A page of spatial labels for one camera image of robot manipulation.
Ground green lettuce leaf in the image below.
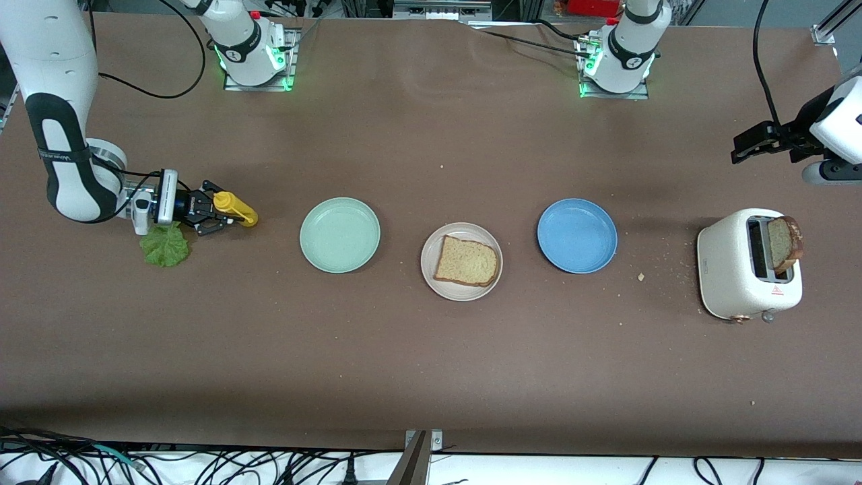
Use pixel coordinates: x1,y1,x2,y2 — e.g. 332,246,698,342
139,224,193,268

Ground grey metal rail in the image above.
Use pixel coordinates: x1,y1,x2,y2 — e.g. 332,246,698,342
394,0,492,21

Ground looped black cable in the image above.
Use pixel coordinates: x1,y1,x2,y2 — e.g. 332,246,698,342
694,457,725,485

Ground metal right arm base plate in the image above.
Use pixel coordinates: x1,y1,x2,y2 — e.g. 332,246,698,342
222,27,301,92

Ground dark grey metal post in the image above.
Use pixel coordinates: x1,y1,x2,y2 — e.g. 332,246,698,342
387,431,429,485

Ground silver metal bracket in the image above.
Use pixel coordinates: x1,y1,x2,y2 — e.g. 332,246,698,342
404,429,444,453

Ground blue plate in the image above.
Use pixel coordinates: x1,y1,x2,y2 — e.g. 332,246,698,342
537,198,618,275

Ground white toaster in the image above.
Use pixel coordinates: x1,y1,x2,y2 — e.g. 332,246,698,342
697,207,803,324

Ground yellow mustard squeeze bottle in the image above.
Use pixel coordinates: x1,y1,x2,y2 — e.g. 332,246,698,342
213,191,259,228

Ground tangled black cables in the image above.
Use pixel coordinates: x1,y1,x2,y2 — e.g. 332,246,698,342
0,424,472,485

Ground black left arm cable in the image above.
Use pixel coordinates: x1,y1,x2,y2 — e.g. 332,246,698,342
752,0,787,129

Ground black base power cable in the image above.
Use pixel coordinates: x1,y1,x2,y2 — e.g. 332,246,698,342
469,19,595,59

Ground beige plate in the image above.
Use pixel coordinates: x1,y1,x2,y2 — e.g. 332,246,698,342
420,222,504,302

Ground mint green plate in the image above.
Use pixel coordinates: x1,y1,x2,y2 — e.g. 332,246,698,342
300,197,381,274

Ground teal cable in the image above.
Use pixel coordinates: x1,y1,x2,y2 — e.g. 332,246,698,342
93,443,146,471

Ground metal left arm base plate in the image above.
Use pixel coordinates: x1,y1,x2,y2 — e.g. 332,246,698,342
576,37,651,101

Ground red box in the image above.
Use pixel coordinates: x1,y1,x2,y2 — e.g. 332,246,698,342
566,0,624,18

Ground brown toasted bread slice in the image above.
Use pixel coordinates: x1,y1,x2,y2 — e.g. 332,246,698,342
768,216,804,273
433,234,500,288

